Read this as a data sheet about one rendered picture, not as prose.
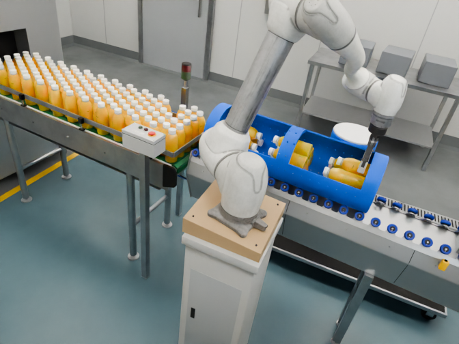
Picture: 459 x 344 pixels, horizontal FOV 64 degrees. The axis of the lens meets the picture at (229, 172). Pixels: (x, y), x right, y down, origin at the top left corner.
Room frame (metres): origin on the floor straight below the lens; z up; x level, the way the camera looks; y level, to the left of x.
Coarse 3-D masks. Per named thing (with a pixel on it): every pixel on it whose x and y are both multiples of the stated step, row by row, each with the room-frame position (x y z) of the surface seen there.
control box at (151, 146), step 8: (128, 128) 1.62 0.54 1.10; (136, 128) 1.63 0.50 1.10; (128, 136) 1.59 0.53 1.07; (136, 136) 1.57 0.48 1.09; (144, 136) 1.57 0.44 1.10; (152, 136) 1.58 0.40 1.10; (160, 136) 1.59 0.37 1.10; (128, 144) 1.59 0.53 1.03; (136, 144) 1.57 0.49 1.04; (144, 144) 1.55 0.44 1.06; (152, 144) 1.53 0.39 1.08; (160, 144) 1.57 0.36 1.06; (144, 152) 1.55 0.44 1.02; (152, 152) 1.53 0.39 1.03; (160, 152) 1.57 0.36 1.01
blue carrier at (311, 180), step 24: (216, 120) 1.66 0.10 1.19; (264, 120) 1.78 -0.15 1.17; (264, 144) 1.79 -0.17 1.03; (288, 144) 1.52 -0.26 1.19; (312, 144) 1.70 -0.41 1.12; (336, 144) 1.63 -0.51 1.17; (288, 168) 1.46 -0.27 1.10; (312, 168) 1.65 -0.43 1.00; (384, 168) 1.38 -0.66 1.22; (312, 192) 1.46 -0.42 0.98; (336, 192) 1.37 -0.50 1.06; (360, 192) 1.33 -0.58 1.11
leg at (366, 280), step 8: (360, 280) 1.34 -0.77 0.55; (368, 280) 1.30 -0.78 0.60; (360, 288) 1.31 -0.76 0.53; (368, 288) 1.29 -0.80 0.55; (352, 296) 1.33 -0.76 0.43; (360, 296) 1.30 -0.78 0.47; (352, 304) 1.30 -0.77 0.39; (352, 312) 1.30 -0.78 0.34; (344, 320) 1.30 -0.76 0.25; (344, 328) 1.30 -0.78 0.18; (336, 336) 1.31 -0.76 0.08
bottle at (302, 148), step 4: (284, 136) 1.63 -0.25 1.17; (280, 140) 1.61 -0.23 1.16; (280, 144) 1.60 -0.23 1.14; (296, 144) 1.57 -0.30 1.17; (300, 144) 1.57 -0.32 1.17; (304, 144) 1.57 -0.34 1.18; (308, 144) 1.57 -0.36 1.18; (296, 148) 1.56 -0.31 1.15; (300, 148) 1.56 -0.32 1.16; (304, 148) 1.55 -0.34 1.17; (308, 148) 1.55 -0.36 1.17; (296, 152) 1.56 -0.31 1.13; (300, 152) 1.56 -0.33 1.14; (304, 152) 1.55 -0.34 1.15; (308, 152) 1.54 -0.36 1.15; (308, 156) 1.55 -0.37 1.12
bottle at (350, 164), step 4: (344, 160) 1.49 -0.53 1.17; (348, 160) 1.48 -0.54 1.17; (352, 160) 1.48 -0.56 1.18; (356, 160) 1.48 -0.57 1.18; (340, 164) 1.49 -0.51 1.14; (344, 164) 1.48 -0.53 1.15; (348, 164) 1.47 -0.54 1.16; (352, 164) 1.46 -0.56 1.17; (356, 164) 1.46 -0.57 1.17; (368, 164) 1.46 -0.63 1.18; (344, 168) 1.47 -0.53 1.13; (348, 168) 1.46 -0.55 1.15; (352, 168) 1.46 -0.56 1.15; (356, 168) 1.45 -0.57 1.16; (368, 168) 1.44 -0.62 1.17; (352, 172) 1.46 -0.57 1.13; (356, 172) 1.45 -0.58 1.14; (364, 172) 1.43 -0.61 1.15; (364, 176) 1.43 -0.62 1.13
